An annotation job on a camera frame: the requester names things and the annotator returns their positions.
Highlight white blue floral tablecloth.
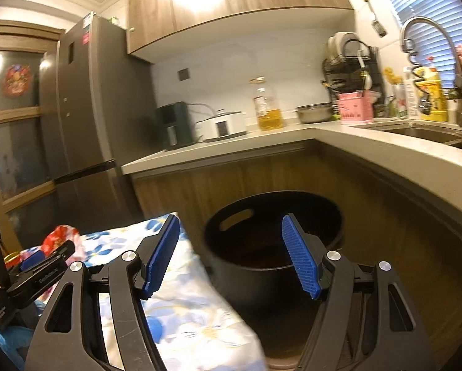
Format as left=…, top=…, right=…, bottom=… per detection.
left=21, top=212, right=269, bottom=371

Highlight wooden lower counter cabinet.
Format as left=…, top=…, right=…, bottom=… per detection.
left=133, top=141, right=462, bottom=368

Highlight dark grey refrigerator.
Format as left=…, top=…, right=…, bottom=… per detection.
left=40, top=13, right=163, bottom=235

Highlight black air fryer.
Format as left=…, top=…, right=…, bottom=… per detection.
left=157, top=101, right=197, bottom=151

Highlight white rice cooker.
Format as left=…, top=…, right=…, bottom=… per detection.
left=196, top=111, right=247, bottom=143

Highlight chrome kitchen faucet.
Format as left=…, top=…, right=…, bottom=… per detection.
left=399, top=16, right=462, bottom=89

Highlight window blinds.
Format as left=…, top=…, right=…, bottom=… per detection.
left=369, top=0, right=462, bottom=90

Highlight wooden upper cabinet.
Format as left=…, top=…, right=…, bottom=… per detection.
left=127, top=0, right=354, bottom=63

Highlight wooden framed glass door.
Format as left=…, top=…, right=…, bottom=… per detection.
left=0, top=34, right=58, bottom=253

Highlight black trash bin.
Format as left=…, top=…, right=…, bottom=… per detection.
left=203, top=190, right=343, bottom=310

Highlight blue gloved hand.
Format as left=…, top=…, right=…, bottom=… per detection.
left=0, top=326, right=34, bottom=370

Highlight black dish rack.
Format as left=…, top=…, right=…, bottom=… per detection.
left=321, top=32, right=386, bottom=119

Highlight hanging kitchen spatula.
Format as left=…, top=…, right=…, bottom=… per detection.
left=363, top=0, right=388, bottom=38

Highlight yellow detergent bottle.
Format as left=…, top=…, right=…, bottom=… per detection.
left=414, top=56, right=448, bottom=122

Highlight red white printed plastic bag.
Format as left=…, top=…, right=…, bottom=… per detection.
left=20, top=225, right=86, bottom=271

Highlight steel pot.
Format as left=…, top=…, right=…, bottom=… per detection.
left=295, top=102, right=334, bottom=124

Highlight red round door decoration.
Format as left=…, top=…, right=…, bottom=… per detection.
left=2, top=64, right=32, bottom=98

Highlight steel sink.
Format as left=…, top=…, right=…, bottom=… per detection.
left=358, top=120, right=462, bottom=147

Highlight white bottle by sink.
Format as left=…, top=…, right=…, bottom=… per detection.
left=403, top=66, right=420, bottom=120

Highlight cooking oil bottle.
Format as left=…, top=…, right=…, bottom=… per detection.
left=249, top=76, right=284, bottom=131

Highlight pink utensil holder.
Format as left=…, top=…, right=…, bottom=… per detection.
left=337, top=91, right=373, bottom=125

